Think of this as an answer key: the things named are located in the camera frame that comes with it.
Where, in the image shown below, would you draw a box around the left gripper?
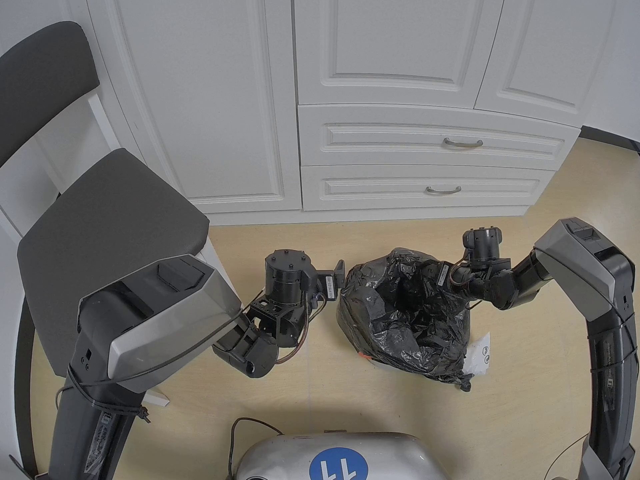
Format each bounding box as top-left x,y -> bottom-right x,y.
320,259 -> 347,300

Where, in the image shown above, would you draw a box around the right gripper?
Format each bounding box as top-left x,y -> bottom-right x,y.
437,261 -> 474,297

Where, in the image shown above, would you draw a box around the black plastic bag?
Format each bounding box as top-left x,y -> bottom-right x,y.
337,248 -> 472,382

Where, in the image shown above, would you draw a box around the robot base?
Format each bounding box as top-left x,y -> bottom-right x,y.
235,431 -> 442,480

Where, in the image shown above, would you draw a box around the white printed wrapper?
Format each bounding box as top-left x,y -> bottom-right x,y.
462,331 -> 492,375

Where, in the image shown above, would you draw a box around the white chair dark grey cushions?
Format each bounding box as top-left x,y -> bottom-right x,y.
0,20 -> 212,410

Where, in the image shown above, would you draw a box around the white wardrobe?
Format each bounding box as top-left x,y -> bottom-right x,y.
56,0 -> 623,228

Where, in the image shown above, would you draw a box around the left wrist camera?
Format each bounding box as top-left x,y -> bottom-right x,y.
299,262 -> 318,295

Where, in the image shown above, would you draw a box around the black cable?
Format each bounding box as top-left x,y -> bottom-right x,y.
228,416 -> 287,477
546,432 -> 592,480

